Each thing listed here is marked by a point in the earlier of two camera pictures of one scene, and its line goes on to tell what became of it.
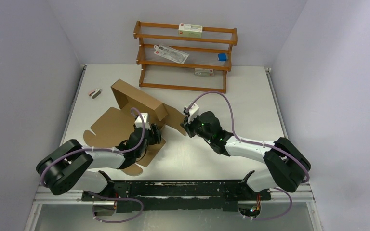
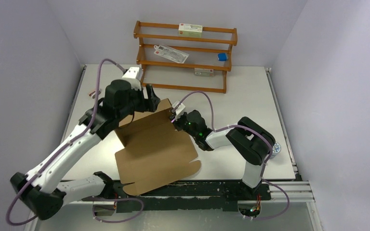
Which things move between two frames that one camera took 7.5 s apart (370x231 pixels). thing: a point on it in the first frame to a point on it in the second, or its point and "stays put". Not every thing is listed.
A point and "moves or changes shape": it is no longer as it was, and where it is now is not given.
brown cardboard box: (114, 125) moves or changes shape
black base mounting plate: (131, 196) stays put
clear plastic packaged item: (171, 53) stays put
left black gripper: (155, 136) to (150, 104)
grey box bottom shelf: (204, 71) stays put
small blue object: (222, 57) stays put
